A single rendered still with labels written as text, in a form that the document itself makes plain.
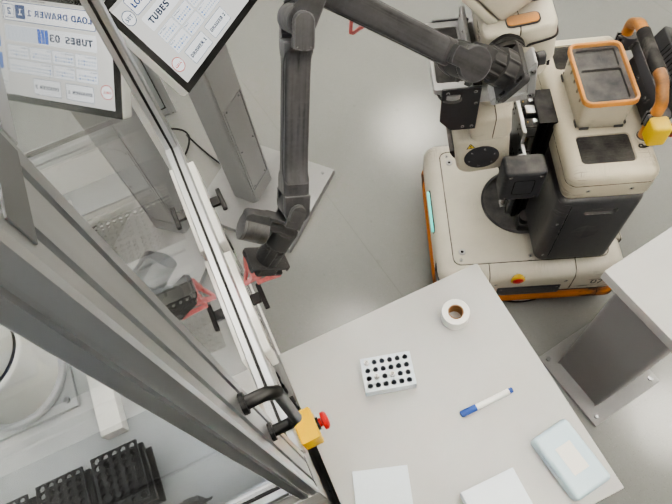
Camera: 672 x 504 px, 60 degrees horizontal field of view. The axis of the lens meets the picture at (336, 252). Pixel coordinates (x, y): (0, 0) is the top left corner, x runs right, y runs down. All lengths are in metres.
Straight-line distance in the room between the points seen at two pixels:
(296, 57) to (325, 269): 1.41
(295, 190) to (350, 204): 1.37
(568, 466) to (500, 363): 0.27
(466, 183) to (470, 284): 0.81
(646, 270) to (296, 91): 1.02
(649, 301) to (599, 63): 0.69
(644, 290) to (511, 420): 0.49
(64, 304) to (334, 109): 2.66
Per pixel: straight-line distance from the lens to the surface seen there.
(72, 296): 0.32
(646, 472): 2.35
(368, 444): 1.43
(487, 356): 1.50
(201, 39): 1.85
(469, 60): 1.29
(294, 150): 1.21
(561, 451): 1.43
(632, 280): 1.67
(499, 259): 2.15
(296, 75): 1.17
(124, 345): 0.37
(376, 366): 1.44
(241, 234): 1.25
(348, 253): 2.46
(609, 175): 1.77
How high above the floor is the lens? 2.17
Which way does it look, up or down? 62 degrees down
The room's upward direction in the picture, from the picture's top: 12 degrees counter-clockwise
